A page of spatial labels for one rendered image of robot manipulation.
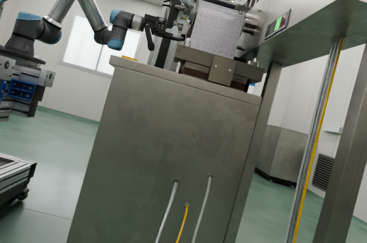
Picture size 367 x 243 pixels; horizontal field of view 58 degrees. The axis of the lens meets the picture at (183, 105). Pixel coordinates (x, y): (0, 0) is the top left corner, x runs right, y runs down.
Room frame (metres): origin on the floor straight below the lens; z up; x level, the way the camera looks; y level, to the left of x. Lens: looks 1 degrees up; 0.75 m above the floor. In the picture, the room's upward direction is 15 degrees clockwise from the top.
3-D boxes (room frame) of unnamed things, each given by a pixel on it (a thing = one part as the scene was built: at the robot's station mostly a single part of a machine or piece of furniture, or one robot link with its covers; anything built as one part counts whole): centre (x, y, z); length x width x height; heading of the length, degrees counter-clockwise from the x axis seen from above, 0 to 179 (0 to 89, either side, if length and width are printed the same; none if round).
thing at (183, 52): (1.54, -0.10, 1.00); 0.40 x 0.16 x 0.06; 94
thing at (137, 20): (1.64, 0.32, 1.11); 0.08 x 0.05 x 0.08; 4
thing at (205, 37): (1.66, -0.06, 1.11); 0.23 x 0.01 x 0.18; 94
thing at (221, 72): (1.45, -0.12, 0.96); 0.10 x 0.03 x 0.11; 94
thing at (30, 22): (1.82, 0.94, 0.98); 0.13 x 0.12 x 0.14; 156
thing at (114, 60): (2.65, 0.10, 0.88); 2.52 x 0.66 x 0.04; 4
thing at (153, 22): (1.64, 0.24, 1.12); 0.12 x 0.08 x 0.09; 94
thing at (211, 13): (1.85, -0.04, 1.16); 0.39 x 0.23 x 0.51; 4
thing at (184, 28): (1.74, 0.12, 1.05); 0.06 x 0.05 x 0.31; 94
